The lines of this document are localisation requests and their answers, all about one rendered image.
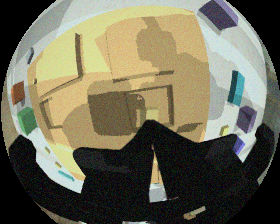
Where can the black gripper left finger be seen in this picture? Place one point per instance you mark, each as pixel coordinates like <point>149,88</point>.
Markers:
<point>135,160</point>

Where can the teal square block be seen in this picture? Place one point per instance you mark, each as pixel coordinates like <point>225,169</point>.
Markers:
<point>236,88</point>

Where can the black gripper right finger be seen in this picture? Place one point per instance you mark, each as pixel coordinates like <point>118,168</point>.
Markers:
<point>177,155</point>

